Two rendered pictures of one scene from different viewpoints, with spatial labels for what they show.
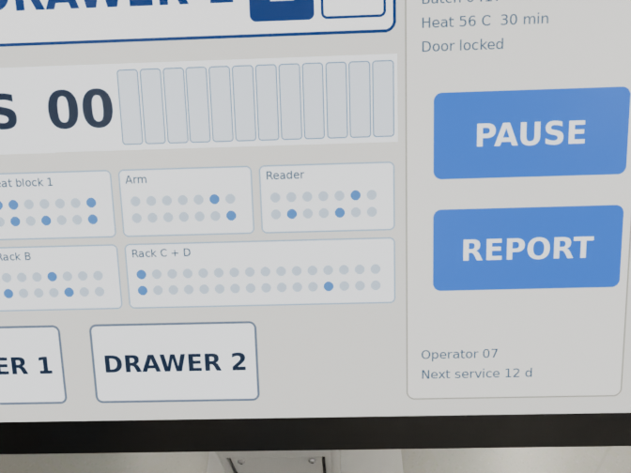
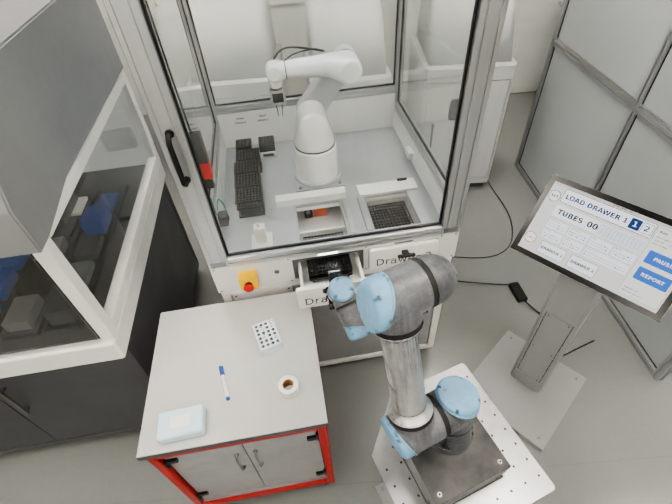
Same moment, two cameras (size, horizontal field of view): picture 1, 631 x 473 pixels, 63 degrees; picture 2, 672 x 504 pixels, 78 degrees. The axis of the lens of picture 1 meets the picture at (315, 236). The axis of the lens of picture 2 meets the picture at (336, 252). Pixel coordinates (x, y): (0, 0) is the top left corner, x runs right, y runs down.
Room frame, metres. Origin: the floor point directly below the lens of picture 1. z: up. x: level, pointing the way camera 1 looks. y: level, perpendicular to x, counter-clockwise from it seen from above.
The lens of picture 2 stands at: (-1.14, 0.02, 2.13)
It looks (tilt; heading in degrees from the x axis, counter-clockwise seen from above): 45 degrees down; 45
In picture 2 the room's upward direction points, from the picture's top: 4 degrees counter-clockwise
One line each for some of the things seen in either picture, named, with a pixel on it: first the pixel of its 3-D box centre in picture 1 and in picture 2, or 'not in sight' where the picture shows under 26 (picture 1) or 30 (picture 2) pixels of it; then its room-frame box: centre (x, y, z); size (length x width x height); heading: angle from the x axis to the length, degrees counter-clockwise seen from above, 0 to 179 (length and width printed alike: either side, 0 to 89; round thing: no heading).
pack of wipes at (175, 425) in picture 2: not in sight; (181, 423); (-1.12, 0.82, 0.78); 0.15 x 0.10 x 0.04; 144
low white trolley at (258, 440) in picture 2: not in sight; (254, 405); (-0.85, 0.89, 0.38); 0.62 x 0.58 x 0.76; 141
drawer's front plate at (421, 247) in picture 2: not in sight; (403, 254); (-0.10, 0.67, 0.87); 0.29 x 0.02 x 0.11; 141
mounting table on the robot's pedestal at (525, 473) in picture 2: not in sight; (444, 454); (-0.61, 0.13, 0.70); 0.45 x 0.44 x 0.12; 66
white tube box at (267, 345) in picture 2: not in sight; (267, 336); (-0.71, 0.86, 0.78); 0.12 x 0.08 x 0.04; 66
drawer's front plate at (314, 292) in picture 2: not in sight; (334, 292); (-0.44, 0.75, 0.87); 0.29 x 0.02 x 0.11; 141
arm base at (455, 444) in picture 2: not in sight; (449, 421); (-0.60, 0.15, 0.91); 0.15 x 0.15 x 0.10
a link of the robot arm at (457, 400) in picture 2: not in sight; (453, 404); (-0.60, 0.15, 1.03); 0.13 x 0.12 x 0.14; 159
